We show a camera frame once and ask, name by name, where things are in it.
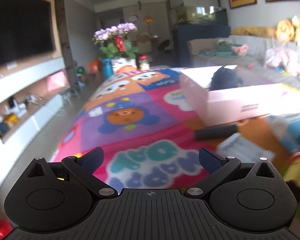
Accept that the pink cardboard box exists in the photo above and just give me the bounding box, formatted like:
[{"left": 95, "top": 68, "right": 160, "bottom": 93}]
[{"left": 179, "top": 66, "right": 300, "bottom": 126}]

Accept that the dining chair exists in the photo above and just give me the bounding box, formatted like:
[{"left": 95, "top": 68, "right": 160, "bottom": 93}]
[{"left": 136, "top": 33, "right": 153, "bottom": 54}]

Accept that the fish tank on cabinet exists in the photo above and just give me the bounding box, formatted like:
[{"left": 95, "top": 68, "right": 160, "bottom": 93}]
[{"left": 166, "top": 0, "right": 231, "bottom": 67}]

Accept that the black cylinder handle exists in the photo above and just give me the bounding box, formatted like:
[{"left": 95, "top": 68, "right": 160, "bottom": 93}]
[{"left": 194, "top": 124, "right": 238, "bottom": 141}]

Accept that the red lid candy jar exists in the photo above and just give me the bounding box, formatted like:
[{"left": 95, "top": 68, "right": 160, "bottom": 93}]
[{"left": 139, "top": 55, "right": 150, "bottom": 70}]

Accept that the yellow pillow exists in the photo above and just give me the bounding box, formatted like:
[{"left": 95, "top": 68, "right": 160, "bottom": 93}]
[{"left": 231, "top": 26, "right": 275, "bottom": 38}]

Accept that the white battery charger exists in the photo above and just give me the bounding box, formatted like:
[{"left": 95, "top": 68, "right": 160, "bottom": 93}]
[{"left": 216, "top": 133, "right": 275, "bottom": 163}]

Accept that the grey sofa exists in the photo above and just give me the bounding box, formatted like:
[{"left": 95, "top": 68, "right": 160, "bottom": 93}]
[{"left": 187, "top": 35, "right": 300, "bottom": 90}]

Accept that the pink orchid flower pot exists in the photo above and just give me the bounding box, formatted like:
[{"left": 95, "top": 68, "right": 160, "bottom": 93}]
[{"left": 93, "top": 22, "right": 138, "bottom": 74}]

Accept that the yellow green plush toy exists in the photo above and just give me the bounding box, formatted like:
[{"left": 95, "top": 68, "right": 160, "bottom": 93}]
[{"left": 291, "top": 15, "right": 300, "bottom": 46}]

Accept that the blue water bottle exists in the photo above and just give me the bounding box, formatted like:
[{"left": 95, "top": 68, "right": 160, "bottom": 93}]
[{"left": 101, "top": 58, "right": 114, "bottom": 79}]

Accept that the green cloth on sofa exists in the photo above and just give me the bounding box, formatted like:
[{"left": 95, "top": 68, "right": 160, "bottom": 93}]
[{"left": 200, "top": 41, "right": 249, "bottom": 59}]

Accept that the black plush toy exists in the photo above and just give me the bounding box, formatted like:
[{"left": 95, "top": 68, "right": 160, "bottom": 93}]
[{"left": 210, "top": 66, "right": 243, "bottom": 90}]

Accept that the black television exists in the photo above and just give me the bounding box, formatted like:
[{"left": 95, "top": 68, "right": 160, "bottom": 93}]
[{"left": 0, "top": 0, "right": 55, "bottom": 65}]

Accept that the orange duck plush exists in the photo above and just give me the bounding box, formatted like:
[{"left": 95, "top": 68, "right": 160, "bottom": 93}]
[{"left": 275, "top": 20, "right": 295, "bottom": 42}]

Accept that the orange bowl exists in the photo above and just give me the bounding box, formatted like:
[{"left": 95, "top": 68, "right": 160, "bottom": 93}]
[{"left": 116, "top": 65, "right": 138, "bottom": 73}]

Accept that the pink bag on shelf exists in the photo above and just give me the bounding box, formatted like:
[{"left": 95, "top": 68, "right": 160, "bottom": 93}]
[{"left": 45, "top": 70, "right": 69, "bottom": 94}]

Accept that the colourful cartoon play mat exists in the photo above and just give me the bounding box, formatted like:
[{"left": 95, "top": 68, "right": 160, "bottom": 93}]
[{"left": 50, "top": 65, "right": 300, "bottom": 240}]

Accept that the blue white mask package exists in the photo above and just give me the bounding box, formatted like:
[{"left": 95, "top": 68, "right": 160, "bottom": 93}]
[{"left": 266, "top": 114, "right": 300, "bottom": 153}]

